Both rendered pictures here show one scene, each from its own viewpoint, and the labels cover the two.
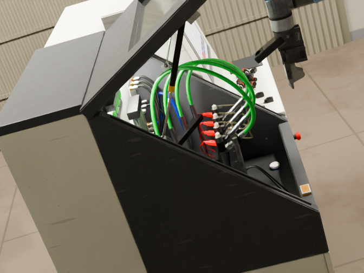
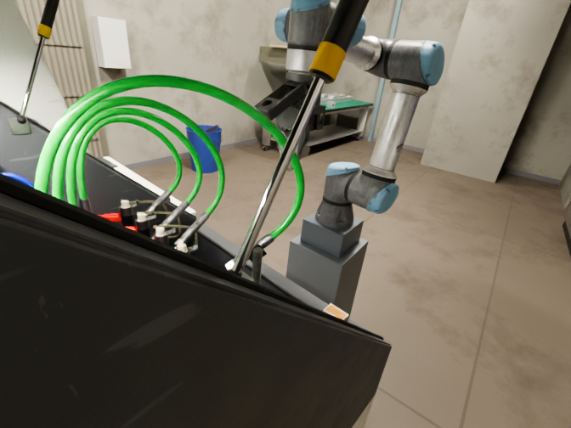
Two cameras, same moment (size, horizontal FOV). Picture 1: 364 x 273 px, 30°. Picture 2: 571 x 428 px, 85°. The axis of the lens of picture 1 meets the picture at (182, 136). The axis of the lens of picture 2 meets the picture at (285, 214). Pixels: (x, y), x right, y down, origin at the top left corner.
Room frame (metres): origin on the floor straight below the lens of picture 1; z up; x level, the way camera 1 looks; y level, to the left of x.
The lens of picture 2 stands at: (1.71, 0.19, 1.46)
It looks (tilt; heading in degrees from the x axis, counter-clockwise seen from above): 27 degrees down; 302
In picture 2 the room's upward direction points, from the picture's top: 6 degrees clockwise
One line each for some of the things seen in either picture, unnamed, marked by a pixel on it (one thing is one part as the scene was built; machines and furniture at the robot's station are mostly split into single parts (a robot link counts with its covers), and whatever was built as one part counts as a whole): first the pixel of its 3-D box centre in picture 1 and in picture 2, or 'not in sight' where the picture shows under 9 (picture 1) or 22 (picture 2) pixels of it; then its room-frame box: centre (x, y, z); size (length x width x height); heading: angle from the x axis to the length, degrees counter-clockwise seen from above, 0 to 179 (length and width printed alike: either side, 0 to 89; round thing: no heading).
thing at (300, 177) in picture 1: (299, 178); (264, 294); (2.10, -0.36, 0.87); 0.62 x 0.04 x 0.16; 172
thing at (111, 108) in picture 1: (117, 76); not in sight; (2.16, 0.14, 1.43); 0.54 x 0.03 x 0.02; 172
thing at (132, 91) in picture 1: (141, 105); not in sight; (2.40, 0.11, 1.20); 0.13 x 0.03 x 0.31; 172
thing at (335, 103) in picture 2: not in sight; (320, 121); (4.44, -5.03, 0.44); 2.44 x 0.95 x 0.88; 88
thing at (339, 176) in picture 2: not in sight; (342, 180); (2.13, -0.85, 1.07); 0.13 x 0.12 x 0.14; 168
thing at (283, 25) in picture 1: (281, 23); (302, 62); (2.09, -0.42, 1.45); 0.08 x 0.08 x 0.05
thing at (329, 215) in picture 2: not in sight; (336, 208); (2.13, -0.85, 0.95); 0.15 x 0.15 x 0.10
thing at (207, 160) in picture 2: not in sight; (206, 147); (4.78, -2.59, 0.29); 0.50 x 0.46 x 0.58; 88
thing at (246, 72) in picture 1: (246, 76); not in sight; (2.84, -0.36, 1.01); 0.23 x 0.11 x 0.06; 172
